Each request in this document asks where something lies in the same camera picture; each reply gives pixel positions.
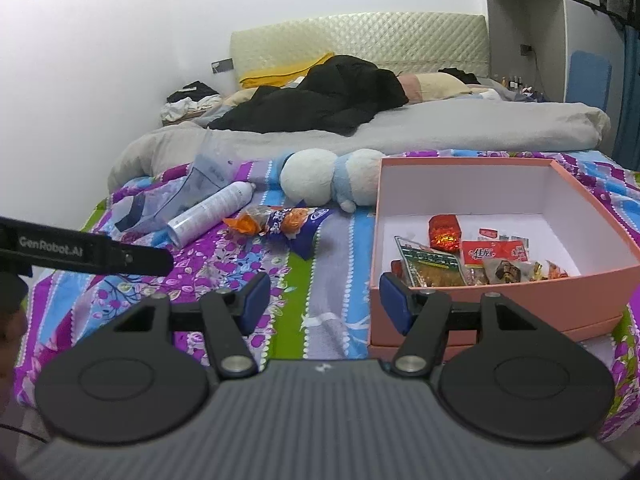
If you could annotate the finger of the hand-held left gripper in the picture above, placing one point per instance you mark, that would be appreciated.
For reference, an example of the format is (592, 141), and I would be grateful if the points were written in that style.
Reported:
(145, 260)

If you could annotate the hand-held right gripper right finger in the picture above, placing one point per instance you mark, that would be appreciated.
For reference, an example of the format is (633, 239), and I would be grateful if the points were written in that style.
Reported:
(395, 302)

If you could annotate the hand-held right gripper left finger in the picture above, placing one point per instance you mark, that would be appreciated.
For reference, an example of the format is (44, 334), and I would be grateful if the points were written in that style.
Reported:
(255, 302)

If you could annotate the long red snack packet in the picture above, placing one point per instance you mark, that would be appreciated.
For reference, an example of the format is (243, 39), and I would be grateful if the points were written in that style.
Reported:
(396, 266)

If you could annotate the green and brown snack packet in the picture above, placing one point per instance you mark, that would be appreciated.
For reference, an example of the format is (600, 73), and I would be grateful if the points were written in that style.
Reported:
(432, 265)

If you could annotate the red foil snack packet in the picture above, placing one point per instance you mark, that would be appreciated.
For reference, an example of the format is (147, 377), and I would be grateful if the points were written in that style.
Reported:
(442, 234)

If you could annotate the orange blue snack packet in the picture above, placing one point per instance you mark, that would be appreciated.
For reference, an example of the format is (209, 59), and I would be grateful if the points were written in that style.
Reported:
(305, 235)

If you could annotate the red and white snack packet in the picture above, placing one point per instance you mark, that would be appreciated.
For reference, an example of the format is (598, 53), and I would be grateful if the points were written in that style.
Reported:
(492, 252)

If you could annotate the white label snack packet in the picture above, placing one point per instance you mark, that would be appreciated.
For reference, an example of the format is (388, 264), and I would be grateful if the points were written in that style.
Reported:
(487, 233)

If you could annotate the clear packet of dark snack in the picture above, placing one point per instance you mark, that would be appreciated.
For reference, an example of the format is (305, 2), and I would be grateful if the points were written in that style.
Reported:
(507, 272)

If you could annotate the pink cardboard box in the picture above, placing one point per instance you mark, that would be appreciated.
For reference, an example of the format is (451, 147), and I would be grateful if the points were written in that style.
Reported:
(475, 195)

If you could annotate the red and yellow snack packet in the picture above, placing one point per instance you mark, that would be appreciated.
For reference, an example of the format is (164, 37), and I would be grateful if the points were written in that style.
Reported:
(550, 271)

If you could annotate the purple printed bedsheet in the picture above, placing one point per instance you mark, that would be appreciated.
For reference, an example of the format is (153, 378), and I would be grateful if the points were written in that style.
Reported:
(325, 285)

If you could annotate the white spray can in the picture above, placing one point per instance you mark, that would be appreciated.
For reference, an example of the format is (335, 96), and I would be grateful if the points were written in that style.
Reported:
(210, 212)

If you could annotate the clear plastic bag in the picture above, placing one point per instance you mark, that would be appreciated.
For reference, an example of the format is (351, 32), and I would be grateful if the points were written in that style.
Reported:
(200, 185)

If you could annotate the white and blue plush toy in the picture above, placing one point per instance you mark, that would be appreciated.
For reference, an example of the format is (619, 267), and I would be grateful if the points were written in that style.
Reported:
(307, 172)

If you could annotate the cardboard box with clothes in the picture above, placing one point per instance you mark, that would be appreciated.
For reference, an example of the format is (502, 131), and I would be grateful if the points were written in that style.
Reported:
(172, 121)

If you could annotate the white clothes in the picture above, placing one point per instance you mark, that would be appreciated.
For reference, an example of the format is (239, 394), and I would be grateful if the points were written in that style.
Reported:
(185, 106)

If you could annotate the dark clothes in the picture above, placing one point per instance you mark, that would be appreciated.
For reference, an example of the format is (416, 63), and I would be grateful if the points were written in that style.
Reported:
(192, 91)

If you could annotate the grey duvet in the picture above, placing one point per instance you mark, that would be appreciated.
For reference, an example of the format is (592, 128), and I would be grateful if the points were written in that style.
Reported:
(450, 125)

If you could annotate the beige pillow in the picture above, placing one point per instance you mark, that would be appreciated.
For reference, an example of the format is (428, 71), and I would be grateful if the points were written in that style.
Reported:
(435, 85)

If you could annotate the black coat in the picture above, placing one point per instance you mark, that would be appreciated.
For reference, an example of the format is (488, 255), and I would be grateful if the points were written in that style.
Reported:
(325, 90)

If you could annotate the yellow blanket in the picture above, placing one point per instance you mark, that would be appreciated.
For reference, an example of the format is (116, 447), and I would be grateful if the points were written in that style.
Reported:
(280, 74)

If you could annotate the row of small bottles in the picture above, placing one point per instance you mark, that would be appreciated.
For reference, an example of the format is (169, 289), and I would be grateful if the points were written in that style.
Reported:
(511, 82)

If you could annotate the dark patterned cloth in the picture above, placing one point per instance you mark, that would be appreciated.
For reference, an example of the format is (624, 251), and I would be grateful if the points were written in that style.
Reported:
(535, 96)

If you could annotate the cream padded headboard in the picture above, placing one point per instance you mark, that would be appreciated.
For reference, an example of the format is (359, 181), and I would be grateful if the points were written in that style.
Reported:
(375, 35)

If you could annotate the blue board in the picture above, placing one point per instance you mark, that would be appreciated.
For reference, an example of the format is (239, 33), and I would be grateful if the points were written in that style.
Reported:
(590, 80)

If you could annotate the blue curtain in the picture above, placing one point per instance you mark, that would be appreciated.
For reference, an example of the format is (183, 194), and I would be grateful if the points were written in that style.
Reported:
(631, 110)

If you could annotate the grey wardrobe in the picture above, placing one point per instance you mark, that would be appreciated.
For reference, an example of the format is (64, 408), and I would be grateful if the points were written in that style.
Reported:
(545, 35)

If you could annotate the grey wall plate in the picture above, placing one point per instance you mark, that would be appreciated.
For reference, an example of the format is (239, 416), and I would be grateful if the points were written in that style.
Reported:
(222, 66)

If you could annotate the black wall socket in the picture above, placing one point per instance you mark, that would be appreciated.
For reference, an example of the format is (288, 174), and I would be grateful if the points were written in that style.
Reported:
(527, 49)

